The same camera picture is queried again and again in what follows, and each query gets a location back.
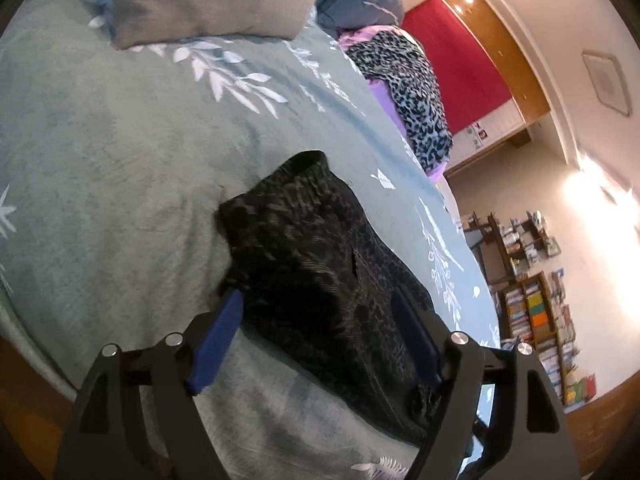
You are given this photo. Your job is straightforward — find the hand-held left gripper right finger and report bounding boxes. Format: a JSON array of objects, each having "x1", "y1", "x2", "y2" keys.
[{"x1": 390, "y1": 290, "x2": 581, "y2": 480}]

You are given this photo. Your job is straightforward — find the red curtain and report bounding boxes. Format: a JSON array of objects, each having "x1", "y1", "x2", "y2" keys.
[{"x1": 400, "y1": 0, "x2": 514, "y2": 134}]

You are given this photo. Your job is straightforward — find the wooden desk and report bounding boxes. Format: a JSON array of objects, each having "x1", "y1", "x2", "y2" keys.
[{"x1": 462, "y1": 211, "x2": 517, "y2": 282}]

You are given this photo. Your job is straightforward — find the wooden bookshelf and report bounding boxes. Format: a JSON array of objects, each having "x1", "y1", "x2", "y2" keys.
[{"x1": 492, "y1": 267, "x2": 599, "y2": 407}]

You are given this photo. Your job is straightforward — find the teal leaf printed blanket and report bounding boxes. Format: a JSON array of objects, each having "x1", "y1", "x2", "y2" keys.
[{"x1": 0, "y1": 0, "x2": 502, "y2": 480}]

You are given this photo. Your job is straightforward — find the leopard print cloth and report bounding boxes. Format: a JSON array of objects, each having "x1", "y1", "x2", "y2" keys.
[{"x1": 346, "y1": 30, "x2": 454, "y2": 174}]

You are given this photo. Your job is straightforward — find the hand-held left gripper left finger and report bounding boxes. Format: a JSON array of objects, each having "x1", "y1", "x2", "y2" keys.
[{"x1": 52, "y1": 289, "x2": 246, "y2": 480}]

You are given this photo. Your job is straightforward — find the stack of books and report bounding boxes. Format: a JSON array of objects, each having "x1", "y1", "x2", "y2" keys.
[{"x1": 549, "y1": 266, "x2": 582, "y2": 313}]

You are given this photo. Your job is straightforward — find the black leopard patterned pants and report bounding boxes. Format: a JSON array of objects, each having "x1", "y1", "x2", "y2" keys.
[{"x1": 216, "y1": 150, "x2": 452, "y2": 445}]

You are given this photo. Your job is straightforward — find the desktop shelf organizer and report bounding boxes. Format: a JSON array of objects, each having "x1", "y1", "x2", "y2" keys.
[{"x1": 500, "y1": 209, "x2": 562, "y2": 277}]

